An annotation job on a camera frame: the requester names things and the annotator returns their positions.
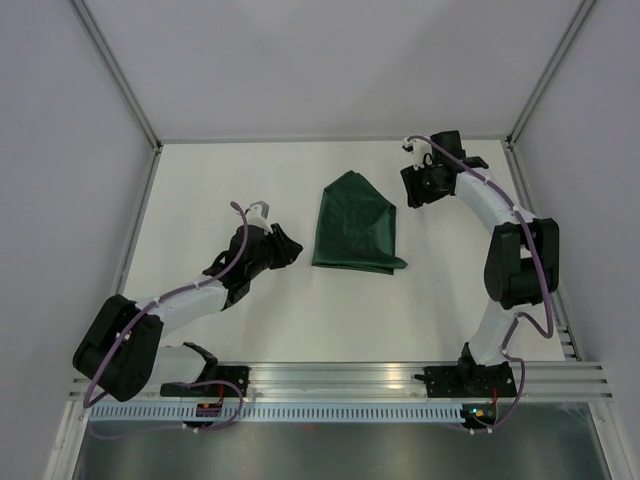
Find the aluminium left side rail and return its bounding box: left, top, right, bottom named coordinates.
left=107, top=144, right=163, bottom=298

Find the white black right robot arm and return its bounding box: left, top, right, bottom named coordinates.
left=401, top=131, right=559, bottom=395

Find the aluminium right frame post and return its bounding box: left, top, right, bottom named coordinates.
left=505, top=0, right=600, bottom=148

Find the dark green cloth napkin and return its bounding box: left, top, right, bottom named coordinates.
left=311, top=170, right=407, bottom=275

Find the aluminium frame post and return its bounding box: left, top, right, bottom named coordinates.
left=505, top=0, right=600, bottom=148
left=67, top=0, right=162, bottom=153

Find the aluminium left frame post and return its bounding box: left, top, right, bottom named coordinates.
left=67, top=0, right=162, bottom=153

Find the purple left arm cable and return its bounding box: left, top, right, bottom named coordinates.
left=82, top=200, right=254, bottom=441

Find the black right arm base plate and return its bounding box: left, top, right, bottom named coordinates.
left=413, top=362, right=517, bottom=399

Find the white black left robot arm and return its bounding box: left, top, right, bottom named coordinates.
left=72, top=224, right=303, bottom=402

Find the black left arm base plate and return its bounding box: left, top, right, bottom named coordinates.
left=160, top=365, right=251, bottom=399

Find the aluminium front rail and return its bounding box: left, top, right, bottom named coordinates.
left=69, top=360, right=615, bottom=404

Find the aluminium rail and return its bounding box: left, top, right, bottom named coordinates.
left=107, top=144, right=163, bottom=298
left=502, top=140, right=584, bottom=362
left=69, top=360, right=615, bottom=404

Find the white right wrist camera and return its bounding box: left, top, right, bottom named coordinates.
left=402, top=137, right=433, bottom=170

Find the aluminium right side rail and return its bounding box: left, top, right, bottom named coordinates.
left=502, top=140, right=584, bottom=362

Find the white slotted cable duct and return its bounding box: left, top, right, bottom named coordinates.
left=90, top=402, right=463, bottom=423

